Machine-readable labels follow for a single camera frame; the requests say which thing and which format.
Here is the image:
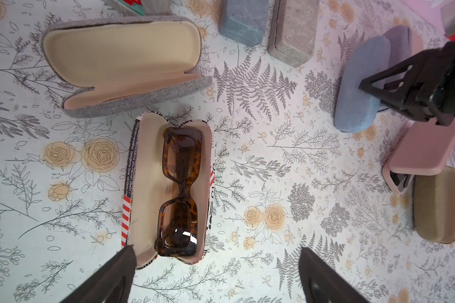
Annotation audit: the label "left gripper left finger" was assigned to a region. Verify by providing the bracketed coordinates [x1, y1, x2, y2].
[62, 246, 137, 303]

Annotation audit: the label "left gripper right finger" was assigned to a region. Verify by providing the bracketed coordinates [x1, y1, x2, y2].
[298, 247, 368, 303]

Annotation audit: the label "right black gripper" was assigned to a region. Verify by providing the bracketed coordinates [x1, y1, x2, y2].
[359, 41, 455, 126]

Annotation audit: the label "light blue case white glasses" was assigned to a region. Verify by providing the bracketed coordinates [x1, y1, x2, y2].
[334, 36, 391, 133]

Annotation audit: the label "grey case tan interior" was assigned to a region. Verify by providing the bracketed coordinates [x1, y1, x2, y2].
[383, 25, 413, 68]

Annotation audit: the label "grey case mint interior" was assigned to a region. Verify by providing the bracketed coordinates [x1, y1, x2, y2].
[268, 0, 320, 68]

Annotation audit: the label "blue-grey case purple glasses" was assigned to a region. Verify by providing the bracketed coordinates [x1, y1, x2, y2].
[219, 0, 269, 47]

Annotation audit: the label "pink case black glasses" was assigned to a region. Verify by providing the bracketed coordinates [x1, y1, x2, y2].
[382, 117, 455, 194]

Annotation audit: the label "olive closed glasses case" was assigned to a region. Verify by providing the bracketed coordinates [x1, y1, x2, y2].
[413, 166, 455, 244]

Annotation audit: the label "grey case with red glasses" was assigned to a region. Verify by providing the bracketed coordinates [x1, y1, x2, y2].
[103, 0, 173, 16]

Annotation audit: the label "floral table mat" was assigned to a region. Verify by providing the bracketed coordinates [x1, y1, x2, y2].
[0, 1, 455, 302]

